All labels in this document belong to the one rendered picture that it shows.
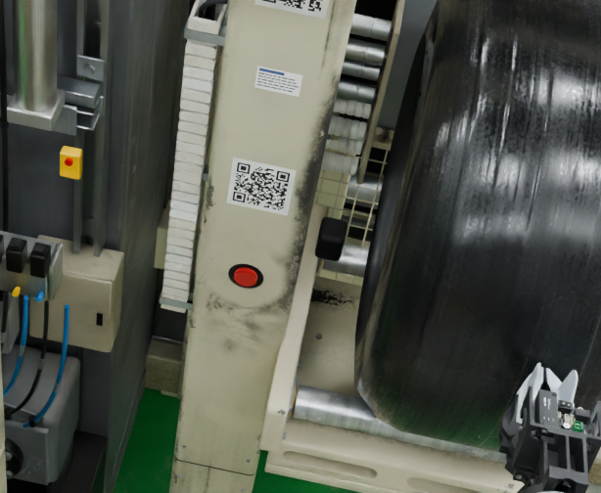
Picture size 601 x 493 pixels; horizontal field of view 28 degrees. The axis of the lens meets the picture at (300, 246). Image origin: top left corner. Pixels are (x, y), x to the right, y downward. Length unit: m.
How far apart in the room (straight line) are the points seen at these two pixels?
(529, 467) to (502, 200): 0.27
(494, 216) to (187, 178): 0.41
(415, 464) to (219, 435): 0.33
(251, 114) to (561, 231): 0.37
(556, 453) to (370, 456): 0.52
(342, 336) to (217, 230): 0.41
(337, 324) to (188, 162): 0.50
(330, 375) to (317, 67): 0.62
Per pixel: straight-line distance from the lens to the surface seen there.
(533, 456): 1.20
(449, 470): 1.68
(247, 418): 1.80
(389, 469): 1.67
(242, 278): 1.57
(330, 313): 1.89
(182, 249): 1.57
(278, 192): 1.46
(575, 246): 1.28
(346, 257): 1.82
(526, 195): 1.27
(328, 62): 1.33
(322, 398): 1.64
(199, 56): 1.37
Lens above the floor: 2.22
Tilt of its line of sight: 46 degrees down
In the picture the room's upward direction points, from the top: 12 degrees clockwise
